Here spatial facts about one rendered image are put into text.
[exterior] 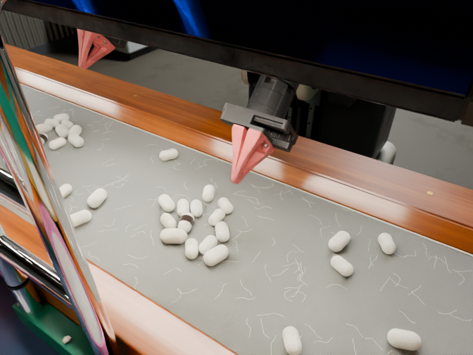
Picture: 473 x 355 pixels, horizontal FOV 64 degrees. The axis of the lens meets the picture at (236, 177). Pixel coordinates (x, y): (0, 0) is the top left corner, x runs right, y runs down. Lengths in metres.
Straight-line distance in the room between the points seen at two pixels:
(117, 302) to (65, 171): 0.33
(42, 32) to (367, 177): 3.32
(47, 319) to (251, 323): 0.26
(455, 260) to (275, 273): 0.25
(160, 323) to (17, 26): 3.29
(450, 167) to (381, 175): 1.56
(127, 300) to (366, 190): 0.38
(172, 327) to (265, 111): 0.30
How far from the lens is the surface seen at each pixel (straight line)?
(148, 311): 0.46
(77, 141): 0.78
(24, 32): 3.63
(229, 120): 0.53
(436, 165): 2.19
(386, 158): 1.64
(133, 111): 0.84
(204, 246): 0.52
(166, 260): 0.53
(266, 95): 0.53
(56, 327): 0.54
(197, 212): 0.57
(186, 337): 0.44
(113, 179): 0.68
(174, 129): 0.77
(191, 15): 0.30
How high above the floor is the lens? 1.14
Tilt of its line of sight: 38 degrees down
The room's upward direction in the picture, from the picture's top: straight up
